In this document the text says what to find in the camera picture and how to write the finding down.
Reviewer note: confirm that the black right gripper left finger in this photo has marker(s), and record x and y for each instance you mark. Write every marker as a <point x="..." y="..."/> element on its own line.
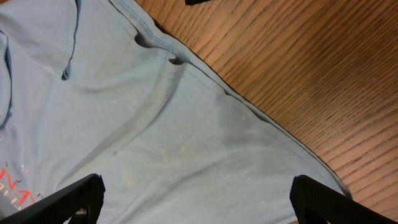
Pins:
<point x="80" y="202"/>

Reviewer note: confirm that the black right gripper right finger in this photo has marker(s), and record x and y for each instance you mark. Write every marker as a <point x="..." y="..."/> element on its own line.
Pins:
<point x="315" y="203"/>

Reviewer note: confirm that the light blue printed t-shirt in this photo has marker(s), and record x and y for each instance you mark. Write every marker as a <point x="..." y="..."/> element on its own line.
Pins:
<point x="95" y="87"/>

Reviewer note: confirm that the black garment at right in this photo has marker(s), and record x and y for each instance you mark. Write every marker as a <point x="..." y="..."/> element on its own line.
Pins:
<point x="194" y="2"/>

